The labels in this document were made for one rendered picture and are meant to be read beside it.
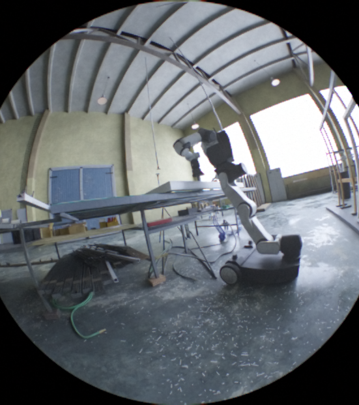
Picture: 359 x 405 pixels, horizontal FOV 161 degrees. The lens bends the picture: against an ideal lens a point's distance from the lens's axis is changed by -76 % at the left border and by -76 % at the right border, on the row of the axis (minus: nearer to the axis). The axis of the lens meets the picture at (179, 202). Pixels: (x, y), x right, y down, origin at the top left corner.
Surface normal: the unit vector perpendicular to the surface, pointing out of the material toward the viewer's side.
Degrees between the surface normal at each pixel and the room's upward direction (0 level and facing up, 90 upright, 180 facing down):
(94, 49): 180
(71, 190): 90
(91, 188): 90
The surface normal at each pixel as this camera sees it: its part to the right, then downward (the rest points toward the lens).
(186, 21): 0.18, 0.98
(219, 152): -0.42, 0.15
